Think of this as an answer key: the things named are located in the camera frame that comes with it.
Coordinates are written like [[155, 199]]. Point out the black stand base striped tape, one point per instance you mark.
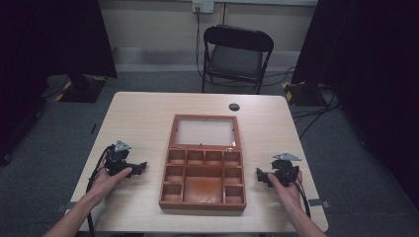
[[301, 94], [80, 87]]

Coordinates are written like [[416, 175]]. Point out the black folding chair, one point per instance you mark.
[[235, 59]]

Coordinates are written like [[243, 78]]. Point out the wooden compartment box with lid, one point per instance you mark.
[[203, 189]]

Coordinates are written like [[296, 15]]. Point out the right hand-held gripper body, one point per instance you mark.
[[285, 169]]

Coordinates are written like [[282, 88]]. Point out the person's right hand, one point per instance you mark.
[[286, 194]]

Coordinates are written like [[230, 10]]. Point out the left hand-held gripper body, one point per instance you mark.
[[116, 158]]

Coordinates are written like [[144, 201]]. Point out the person's left hand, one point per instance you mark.
[[104, 184]]

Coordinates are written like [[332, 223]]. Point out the white wall socket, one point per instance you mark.
[[203, 6]]

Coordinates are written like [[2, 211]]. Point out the black table grommet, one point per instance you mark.
[[234, 107]]

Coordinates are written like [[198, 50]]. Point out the grey table bracket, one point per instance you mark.
[[66, 206], [320, 202]]

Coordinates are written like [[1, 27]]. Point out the black curtain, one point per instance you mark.
[[369, 65], [49, 42]]

